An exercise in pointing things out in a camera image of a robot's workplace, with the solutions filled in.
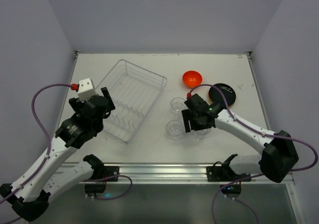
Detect orange bowl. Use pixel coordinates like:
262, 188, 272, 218
182, 70, 203, 88

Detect black plate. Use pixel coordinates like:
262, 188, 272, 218
208, 82, 237, 108

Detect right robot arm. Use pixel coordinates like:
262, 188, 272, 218
181, 94, 299, 183

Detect purple cable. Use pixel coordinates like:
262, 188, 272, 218
0, 83, 133, 224
186, 84, 319, 224

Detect clear cup back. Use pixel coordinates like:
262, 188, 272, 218
170, 97, 187, 118

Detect clear cup front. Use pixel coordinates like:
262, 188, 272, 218
166, 120, 183, 140

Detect aluminium rail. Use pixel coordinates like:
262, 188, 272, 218
57, 162, 294, 185

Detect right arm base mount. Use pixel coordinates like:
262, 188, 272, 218
206, 154, 251, 198

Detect clear wire dish rack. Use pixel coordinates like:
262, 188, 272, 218
97, 59, 167, 143

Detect clear cup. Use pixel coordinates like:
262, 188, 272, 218
194, 128, 211, 140
170, 97, 187, 118
166, 120, 183, 140

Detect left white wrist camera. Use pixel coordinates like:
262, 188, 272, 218
78, 78, 97, 102

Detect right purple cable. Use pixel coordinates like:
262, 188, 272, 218
186, 84, 319, 224

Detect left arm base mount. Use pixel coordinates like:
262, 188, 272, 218
84, 166, 119, 197

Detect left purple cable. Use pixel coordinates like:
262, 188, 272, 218
0, 83, 133, 224

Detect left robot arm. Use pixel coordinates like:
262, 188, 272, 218
0, 84, 115, 222

